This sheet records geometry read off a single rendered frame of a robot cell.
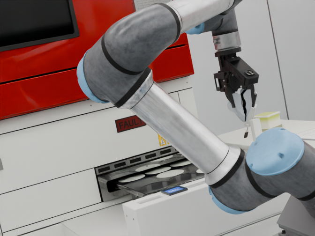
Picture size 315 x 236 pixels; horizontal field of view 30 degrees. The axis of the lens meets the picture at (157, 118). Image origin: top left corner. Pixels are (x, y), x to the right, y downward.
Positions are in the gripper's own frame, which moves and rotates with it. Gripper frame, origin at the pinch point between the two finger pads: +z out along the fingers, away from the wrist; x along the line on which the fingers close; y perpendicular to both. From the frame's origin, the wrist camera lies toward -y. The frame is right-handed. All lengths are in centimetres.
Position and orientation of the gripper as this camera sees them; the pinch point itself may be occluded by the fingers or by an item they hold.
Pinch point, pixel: (245, 117)
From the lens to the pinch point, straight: 170.0
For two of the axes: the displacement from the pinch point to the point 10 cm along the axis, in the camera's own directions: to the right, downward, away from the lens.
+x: -8.9, 2.3, -3.9
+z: 2.0, 9.7, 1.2
